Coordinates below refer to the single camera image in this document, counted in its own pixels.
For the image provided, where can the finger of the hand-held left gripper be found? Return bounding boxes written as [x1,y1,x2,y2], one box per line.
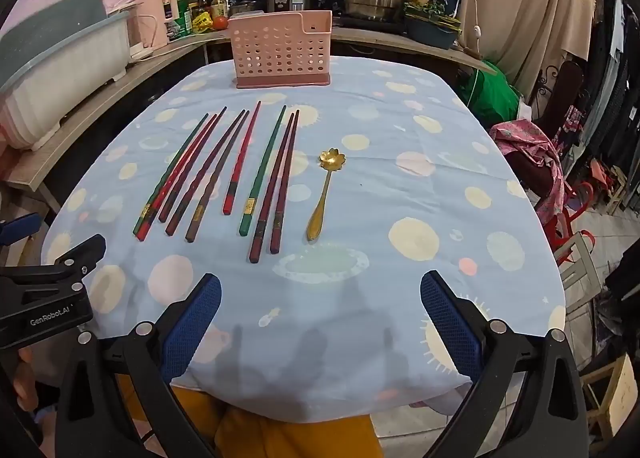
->
[50,234,107,273]
[0,212,42,246]

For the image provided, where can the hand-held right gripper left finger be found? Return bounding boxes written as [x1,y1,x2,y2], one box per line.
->
[55,273,223,458]

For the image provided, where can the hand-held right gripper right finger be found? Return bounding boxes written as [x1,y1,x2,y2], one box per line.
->
[420,271,591,458]

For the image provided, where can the green chopstick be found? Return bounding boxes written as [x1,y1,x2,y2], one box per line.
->
[239,105,288,239]
[132,113,209,235]

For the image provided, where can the maroon chopstick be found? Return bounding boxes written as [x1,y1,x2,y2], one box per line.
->
[248,112,295,265]
[270,110,301,255]
[158,106,228,224]

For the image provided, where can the pink perforated utensil holder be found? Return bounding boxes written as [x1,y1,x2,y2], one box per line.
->
[229,10,333,90]

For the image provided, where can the person's left hand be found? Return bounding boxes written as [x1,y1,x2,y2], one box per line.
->
[12,350,42,409]

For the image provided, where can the wood grain side shelf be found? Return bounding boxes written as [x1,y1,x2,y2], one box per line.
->
[7,31,231,191]

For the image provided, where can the yellow pants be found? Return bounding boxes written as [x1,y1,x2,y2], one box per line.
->
[115,378,383,458]

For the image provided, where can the white stool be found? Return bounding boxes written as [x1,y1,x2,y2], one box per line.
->
[557,233,606,319]

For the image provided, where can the brown chopstick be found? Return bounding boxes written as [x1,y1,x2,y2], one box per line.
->
[185,111,251,243]
[165,110,247,236]

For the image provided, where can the white dish box blue lid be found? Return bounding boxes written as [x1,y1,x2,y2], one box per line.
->
[0,0,133,151]

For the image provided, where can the red plastic stool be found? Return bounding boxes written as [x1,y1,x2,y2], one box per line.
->
[547,178,601,249]

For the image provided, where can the light blue dotted tablecloth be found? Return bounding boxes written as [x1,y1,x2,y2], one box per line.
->
[40,57,568,414]

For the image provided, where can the wooden crate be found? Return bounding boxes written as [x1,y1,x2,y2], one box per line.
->
[582,353,638,439]

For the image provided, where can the pink patterned cloth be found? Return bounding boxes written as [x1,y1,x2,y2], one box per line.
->
[490,121,566,226]

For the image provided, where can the gold flower spoon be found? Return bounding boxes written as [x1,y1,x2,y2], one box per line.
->
[306,148,347,242]

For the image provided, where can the green plastic bag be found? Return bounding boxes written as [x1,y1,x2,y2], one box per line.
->
[462,58,523,126]

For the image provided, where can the pink electric kettle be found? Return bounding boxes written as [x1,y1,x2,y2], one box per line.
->
[127,0,181,52]

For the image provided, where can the blue basin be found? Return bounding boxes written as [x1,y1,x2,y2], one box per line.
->
[402,13,463,50]

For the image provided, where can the grey kitchen counter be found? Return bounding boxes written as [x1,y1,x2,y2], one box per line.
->
[165,26,498,76]

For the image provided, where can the hanging dark clothes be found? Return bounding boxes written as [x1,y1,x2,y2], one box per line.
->
[585,0,640,179]

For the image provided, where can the black induction cooker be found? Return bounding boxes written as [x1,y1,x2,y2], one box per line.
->
[332,13,406,32]

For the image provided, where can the green leafy vegetables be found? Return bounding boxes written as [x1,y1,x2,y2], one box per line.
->
[405,0,461,26]

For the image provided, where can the beige hanging cloth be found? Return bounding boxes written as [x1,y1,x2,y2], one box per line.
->
[440,0,596,84]

